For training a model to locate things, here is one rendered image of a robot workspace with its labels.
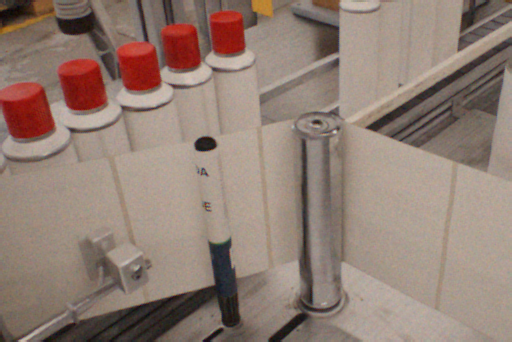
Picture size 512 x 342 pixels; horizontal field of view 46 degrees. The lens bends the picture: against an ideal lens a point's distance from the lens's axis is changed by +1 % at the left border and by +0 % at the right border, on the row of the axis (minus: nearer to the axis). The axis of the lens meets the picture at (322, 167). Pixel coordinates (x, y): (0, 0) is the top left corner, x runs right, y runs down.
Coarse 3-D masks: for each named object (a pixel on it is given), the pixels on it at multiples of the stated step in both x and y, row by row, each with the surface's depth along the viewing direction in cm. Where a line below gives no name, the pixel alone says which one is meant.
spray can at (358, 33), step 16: (352, 0) 73; (368, 0) 72; (352, 16) 73; (368, 16) 73; (352, 32) 74; (368, 32) 74; (352, 48) 75; (368, 48) 75; (352, 64) 76; (368, 64) 76; (352, 80) 77; (368, 80) 77; (352, 96) 79; (368, 96) 79; (352, 112) 80
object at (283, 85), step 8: (464, 0) 101; (328, 56) 80; (336, 56) 80; (312, 64) 78; (320, 64) 78; (328, 64) 79; (336, 64) 80; (296, 72) 76; (304, 72) 76; (312, 72) 77; (320, 72) 78; (280, 80) 74; (288, 80) 74; (296, 80) 75; (304, 80) 76; (264, 88) 72; (272, 88) 72; (280, 88) 73; (288, 88) 75; (264, 96) 72; (272, 96) 73
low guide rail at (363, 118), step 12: (492, 36) 97; (504, 36) 100; (468, 48) 93; (480, 48) 95; (456, 60) 90; (468, 60) 93; (432, 72) 86; (444, 72) 88; (408, 84) 83; (420, 84) 84; (432, 84) 87; (396, 96) 81; (408, 96) 83; (372, 108) 78; (384, 108) 79; (348, 120) 75; (360, 120) 76; (372, 120) 78
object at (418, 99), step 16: (480, 32) 108; (464, 48) 102; (496, 48) 102; (448, 80) 92; (416, 96) 88; (336, 112) 84; (400, 112) 84; (368, 128) 80; (80, 320) 54; (48, 336) 52
